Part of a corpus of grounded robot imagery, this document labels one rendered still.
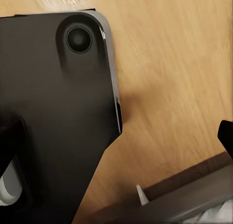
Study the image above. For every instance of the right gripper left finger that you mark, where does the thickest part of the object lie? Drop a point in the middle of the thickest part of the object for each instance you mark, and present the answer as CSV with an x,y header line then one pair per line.
x,y
12,136

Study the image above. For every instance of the bed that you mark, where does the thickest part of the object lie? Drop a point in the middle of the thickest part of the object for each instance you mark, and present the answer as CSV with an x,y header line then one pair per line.
x,y
208,200

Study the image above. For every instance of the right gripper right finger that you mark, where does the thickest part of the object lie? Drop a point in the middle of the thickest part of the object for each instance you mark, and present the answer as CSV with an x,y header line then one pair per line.
x,y
225,135

